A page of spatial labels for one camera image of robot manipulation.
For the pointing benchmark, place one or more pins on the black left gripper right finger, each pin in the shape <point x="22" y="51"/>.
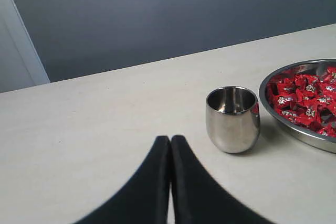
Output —
<point x="198" y="197"/>

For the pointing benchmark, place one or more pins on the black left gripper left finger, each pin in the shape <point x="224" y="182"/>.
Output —
<point x="145" y="196"/>

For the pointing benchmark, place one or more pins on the stainless steel cup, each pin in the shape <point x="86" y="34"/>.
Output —
<point x="232" y="119"/>

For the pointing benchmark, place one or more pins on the stainless steel plate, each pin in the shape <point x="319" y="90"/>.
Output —
<point x="319" y="67"/>

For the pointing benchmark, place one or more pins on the pile of red wrapped candies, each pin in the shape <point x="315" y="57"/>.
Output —
<point x="304" y="99"/>

